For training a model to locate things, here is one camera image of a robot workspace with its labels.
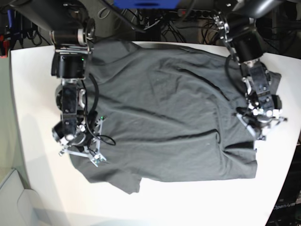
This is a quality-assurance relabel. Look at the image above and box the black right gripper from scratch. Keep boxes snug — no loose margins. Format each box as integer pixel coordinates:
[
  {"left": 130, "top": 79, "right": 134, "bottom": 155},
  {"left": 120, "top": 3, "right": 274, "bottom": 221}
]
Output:
[{"left": 71, "top": 132, "right": 93, "bottom": 151}]

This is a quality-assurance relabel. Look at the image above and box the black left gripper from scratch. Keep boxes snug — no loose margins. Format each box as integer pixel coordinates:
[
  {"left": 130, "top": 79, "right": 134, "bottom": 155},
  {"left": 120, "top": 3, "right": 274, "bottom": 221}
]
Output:
[{"left": 253, "top": 114, "right": 279, "bottom": 129}]

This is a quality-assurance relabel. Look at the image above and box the dark grey t-shirt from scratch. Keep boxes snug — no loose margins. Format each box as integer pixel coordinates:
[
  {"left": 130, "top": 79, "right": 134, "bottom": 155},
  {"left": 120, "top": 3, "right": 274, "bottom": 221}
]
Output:
[{"left": 68, "top": 40, "right": 282, "bottom": 195}]

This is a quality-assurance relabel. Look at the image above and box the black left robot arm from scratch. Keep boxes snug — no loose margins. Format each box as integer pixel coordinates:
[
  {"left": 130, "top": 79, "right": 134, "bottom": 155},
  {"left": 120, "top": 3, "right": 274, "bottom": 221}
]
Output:
[{"left": 213, "top": 0, "right": 282, "bottom": 129}]

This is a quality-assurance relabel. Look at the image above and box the red clamp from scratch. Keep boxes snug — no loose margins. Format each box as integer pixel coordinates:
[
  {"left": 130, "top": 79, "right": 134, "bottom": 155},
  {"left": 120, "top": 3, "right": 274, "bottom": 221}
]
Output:
[{"left": 0, "top": 35, "right": 10, "bottom": 58}]

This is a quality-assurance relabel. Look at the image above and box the black equipment rack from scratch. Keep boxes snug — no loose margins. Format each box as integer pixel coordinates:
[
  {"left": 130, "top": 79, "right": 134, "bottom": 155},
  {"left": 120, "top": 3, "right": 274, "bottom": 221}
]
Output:
[{"left": 0, "top": 6, "right": 51, "bottom": 49}]

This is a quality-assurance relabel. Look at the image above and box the black power strip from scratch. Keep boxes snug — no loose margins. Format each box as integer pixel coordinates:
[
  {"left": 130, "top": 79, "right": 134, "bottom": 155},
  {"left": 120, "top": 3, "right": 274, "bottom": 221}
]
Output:
[{"left": 177, "top": 9, "right": 214, "bottom": 21}]

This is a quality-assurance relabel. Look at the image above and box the white camera bracket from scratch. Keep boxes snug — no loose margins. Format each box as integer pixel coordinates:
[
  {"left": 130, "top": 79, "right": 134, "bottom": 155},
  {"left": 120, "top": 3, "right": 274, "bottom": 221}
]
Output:
[
  {"left": 232, "top": 112, "right": 288, "bottom": 151},
  {"left": 58, "top": 121, "right": 107, "bottom": 167}
]

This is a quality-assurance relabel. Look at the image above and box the black cable bundle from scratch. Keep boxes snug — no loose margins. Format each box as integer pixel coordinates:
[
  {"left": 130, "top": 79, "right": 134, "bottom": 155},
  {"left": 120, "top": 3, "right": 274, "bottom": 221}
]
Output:
[{"left": 129, "top": 9, "right": 226, "bottom": 44}]

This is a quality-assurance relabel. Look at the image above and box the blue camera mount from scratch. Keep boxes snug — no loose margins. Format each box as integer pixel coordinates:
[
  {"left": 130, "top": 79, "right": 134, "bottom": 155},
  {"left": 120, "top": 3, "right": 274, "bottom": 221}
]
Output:
[{"left": 114, "top": 0, "right": 180, "bottom": 9}]

